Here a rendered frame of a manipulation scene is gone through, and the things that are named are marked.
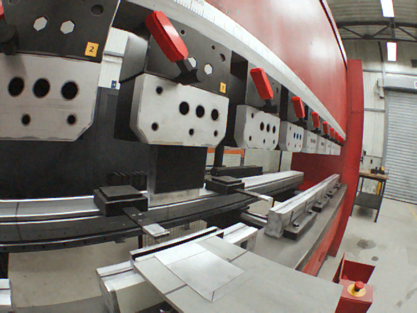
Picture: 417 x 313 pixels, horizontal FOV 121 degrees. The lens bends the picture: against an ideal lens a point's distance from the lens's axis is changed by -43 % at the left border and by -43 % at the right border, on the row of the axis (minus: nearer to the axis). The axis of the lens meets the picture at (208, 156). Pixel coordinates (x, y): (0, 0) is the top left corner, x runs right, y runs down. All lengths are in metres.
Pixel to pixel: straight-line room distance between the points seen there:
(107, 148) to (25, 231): 0.45
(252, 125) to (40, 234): 0.54
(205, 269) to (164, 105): 0.23
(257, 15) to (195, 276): 0.49
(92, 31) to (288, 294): 0.38
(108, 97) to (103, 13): 0.58
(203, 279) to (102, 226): 0.35
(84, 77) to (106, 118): 0.59
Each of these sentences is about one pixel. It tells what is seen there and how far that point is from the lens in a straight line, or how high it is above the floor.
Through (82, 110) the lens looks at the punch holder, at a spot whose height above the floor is 1.20.
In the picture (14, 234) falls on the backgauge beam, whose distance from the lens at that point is 0.55.
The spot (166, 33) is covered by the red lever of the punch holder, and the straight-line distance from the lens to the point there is 0.22.
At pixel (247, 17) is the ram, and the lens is 0.43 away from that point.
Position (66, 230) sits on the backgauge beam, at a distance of 0.55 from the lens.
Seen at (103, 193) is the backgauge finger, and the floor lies 1.03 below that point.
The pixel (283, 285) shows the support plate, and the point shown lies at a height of 1.00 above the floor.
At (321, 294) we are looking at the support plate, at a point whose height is 1.00.
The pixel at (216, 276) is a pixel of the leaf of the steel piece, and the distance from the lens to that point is 0.30.
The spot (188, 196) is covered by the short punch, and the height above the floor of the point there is 1.09.
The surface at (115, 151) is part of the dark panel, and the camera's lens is 0.81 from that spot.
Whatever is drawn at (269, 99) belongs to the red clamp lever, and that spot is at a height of 1.27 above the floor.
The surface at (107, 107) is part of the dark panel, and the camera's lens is 0.79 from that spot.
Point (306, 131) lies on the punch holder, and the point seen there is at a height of 1.25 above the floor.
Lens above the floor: 1.19
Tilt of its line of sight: 5 degrees down
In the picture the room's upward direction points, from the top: 6 degrees clockwise
